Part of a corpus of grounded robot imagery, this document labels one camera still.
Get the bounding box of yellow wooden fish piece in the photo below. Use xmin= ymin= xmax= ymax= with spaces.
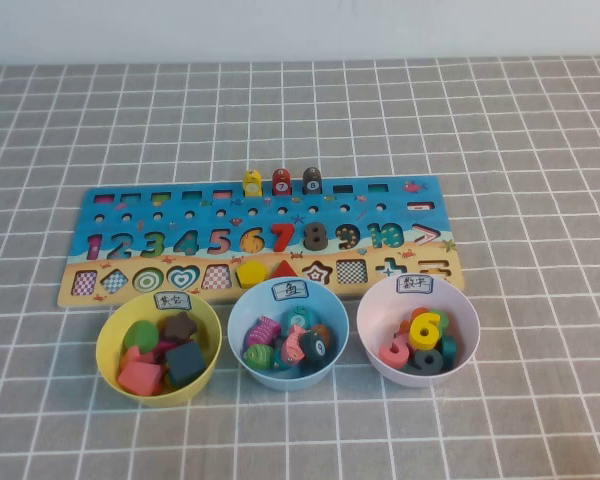
xmin=242 ymin=168 xmax=264 ymax=197

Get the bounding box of colourful wooden puzzle board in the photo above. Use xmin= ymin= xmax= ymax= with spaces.
xmin=55 ymin=174 xmax=466 ymax=309

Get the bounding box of paper label on blue bowl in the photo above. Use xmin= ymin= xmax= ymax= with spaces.
xmin=271 ymin=280 xmax=312 ymax=302

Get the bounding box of brown fish piece numbered eight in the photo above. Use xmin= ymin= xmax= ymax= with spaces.
xmin=302 ymin=166 xmax=324 ymax=195

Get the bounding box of red fish piece numbered seven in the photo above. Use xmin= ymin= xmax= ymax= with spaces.
xmin=271 ymin=167 xmax=293 ymax=196

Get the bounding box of teal fish piece numbered two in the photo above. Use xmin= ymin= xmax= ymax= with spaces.
xmin=285 ymin=306 xmax=313 ymax=331

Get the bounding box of light blue plastic bowl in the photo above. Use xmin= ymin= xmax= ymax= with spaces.
xmin=227 ymin=277 xmax=351 ymax=390

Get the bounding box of dark fish piece numbered nine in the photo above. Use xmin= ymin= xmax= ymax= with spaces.
xmin=299 ymin=330 xmax=331 ymax=369

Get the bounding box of pale pink plastic bowl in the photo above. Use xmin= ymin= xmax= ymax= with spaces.
xmin=355 ymin=275 xmax=481 ymax=389

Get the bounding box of paper label on pink bowl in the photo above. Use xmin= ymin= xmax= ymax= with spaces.
xmin=396 ymin=275 xmax=435 ymax=294

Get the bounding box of paper label on yellow bowl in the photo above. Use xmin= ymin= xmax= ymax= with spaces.
xmin=153 ymin=292 xmax=194 ymax=311

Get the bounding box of yellow plastic bowl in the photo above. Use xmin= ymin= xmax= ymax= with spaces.
xmin=95 ymin=290 xmax=223 ymax=408

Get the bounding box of brown wooden number eight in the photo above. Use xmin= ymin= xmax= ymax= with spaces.
xmin=302 ymin=221 xmax=330 ymax=251

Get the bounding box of red wooden number seven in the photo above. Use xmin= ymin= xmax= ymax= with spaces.
xmin=270 ymin=222 xmax=297 ymax=253

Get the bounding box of red wooden triangle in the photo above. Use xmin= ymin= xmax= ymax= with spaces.
xmin=269 ymin=260 xmax=301 ymax=281

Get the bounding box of yellow wooden pentagon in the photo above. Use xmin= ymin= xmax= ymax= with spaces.
xmin=236 ymin=260 xmax=266 ymax=288

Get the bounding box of magenta striped wooden fish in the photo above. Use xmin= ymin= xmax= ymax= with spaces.
xmin=243 ymin=315 xmax=282 ymax=347

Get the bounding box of pink wooden fish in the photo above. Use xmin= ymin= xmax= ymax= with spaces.
xmin=279 ymin=324 xmax=309 ymax=362

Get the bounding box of green wooden fish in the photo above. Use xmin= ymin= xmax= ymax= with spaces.
xmin=242 ymin=343 xmax=273 ymax=370

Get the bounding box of orange wooden number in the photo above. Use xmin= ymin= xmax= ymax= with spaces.
xmin=398 ymin=306 xmax=429 ymax=335

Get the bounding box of yellow wooden number six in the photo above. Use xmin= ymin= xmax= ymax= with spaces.
xmin=408 ymin=309 xmax=442 ymax=352

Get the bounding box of brown wooden star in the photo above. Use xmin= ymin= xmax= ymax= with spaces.
xmin=160 ymin=310 xmax=199 ymax=344

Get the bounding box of pink wooden number five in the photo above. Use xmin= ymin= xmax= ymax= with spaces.
xmin=378 ymin=333 xmax=412 ymax=369

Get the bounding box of green wooden number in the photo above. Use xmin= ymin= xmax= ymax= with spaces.
xmin=429 ymin=307 xmax=452 ymax=335

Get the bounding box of dark teal wooden square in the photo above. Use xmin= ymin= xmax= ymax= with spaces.
xmin=164 ymin=341 xmax=208 ymax=388

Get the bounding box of grey wooden number nine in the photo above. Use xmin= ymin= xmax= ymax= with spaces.
xmin=403 ymin=347 xmax=445 ymax=375

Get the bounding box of magenta wooden shape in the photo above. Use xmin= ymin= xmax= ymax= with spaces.
xmin=153 ymin=339 xmax=177 ymax=365

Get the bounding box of teal wooden number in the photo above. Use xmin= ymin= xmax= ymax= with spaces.
xmin=439 ymin=334 xmax=457 ymax=371

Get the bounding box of green wooden circle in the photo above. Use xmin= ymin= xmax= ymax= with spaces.
xmin=122 ymin=320 xmax=159 ymax=351

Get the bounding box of red-orange wooden shape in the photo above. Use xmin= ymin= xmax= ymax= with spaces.
xmin=119 ymin=344 xmax=156 ymax=371

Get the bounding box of coral pink wooden block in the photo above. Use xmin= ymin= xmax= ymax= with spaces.
xmin=117 ymin=360 xmax=164 ymax=396

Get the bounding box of grey checked tablecloth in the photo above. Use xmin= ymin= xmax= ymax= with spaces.
xmin=0 ymin=55 xmax=600 ymax=480

